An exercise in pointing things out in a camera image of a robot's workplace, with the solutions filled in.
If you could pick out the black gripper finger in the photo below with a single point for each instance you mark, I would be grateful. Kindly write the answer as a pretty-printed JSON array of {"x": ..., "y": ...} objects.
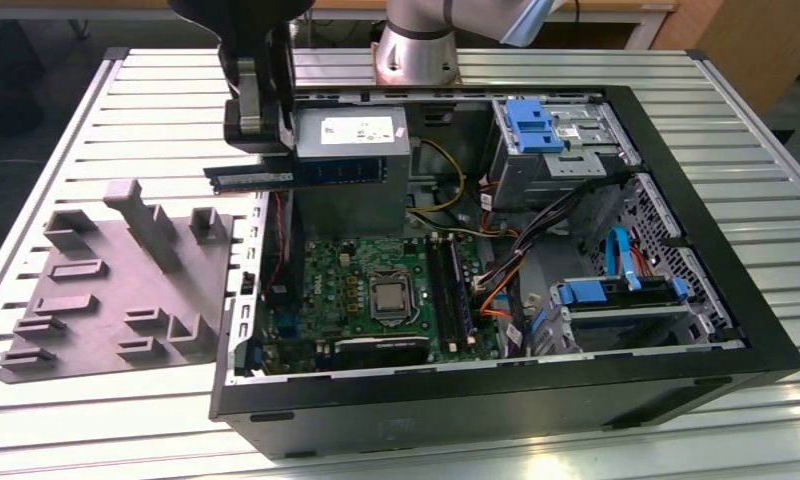
[
  {"x": 282, "y": 100},
  {"x": 246, "y": 105}
]

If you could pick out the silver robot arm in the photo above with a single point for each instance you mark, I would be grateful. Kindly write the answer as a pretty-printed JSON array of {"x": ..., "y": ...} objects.
[{"x": 414, "y": 50}]

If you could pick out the grey power supply unit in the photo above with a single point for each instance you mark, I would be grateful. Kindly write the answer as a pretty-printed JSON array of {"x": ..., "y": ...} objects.
[{"x": 347, "y": 210}]

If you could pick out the blue drive latch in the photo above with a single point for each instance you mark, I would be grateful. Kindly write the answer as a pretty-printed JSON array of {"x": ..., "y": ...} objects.
[{"x": 534, "y": 130}]

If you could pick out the green motherboard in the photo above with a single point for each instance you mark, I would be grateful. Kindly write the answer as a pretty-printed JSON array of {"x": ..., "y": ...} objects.
[{"x": 327, "y": 300}]

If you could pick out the grey parts rack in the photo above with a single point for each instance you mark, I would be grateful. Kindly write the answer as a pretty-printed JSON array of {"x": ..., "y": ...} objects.
[{"x": 107, "y": 280}]

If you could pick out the silver CPU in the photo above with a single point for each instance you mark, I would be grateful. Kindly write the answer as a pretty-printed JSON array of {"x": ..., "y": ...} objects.
[{"x": 391, "y": 298}]

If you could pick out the black graphics card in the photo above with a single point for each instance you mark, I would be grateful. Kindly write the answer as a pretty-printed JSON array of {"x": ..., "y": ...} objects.
[{"x": 381, "y": 355}]

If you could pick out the hard disk in blue carrier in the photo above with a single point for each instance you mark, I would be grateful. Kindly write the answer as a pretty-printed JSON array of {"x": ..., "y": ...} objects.
[{"x": 590, "y": 292}]

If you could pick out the black PC case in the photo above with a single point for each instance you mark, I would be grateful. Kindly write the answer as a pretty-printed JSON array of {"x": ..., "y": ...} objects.
[{"x": 441, "y": 415}]

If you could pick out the wooden cabinet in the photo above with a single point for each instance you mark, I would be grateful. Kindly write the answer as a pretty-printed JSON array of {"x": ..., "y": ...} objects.
[{"x": 741, "y": 40}]

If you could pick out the white frame wooden desk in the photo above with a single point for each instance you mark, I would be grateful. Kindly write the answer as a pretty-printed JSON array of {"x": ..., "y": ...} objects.
[{"x": 653, "y": 25}]

